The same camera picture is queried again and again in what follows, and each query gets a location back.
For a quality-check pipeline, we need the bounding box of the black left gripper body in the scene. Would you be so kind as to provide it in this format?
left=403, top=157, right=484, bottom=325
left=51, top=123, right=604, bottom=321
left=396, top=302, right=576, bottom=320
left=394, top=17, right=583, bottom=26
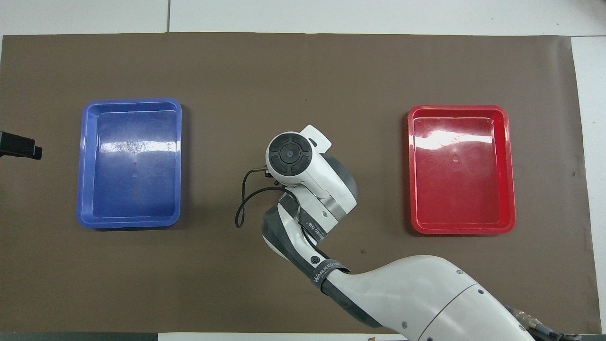
left=0, top=132, right=36, bottom=157

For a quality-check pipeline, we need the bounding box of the brown table mat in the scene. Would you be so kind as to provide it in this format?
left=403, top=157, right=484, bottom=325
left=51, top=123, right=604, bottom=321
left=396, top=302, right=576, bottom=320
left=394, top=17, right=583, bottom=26
left=0, top=32, right=596, bottom=334

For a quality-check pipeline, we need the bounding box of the blue plastic tray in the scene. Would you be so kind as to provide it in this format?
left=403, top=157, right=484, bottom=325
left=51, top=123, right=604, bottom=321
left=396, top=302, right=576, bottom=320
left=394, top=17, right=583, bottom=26
left=77, top=98, right=183, bottom=230

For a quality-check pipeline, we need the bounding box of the red plastic tray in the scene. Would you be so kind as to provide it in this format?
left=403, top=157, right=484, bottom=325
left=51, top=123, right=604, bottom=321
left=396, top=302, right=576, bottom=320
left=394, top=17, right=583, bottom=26
left=407, top=105, right=517, bottom=236

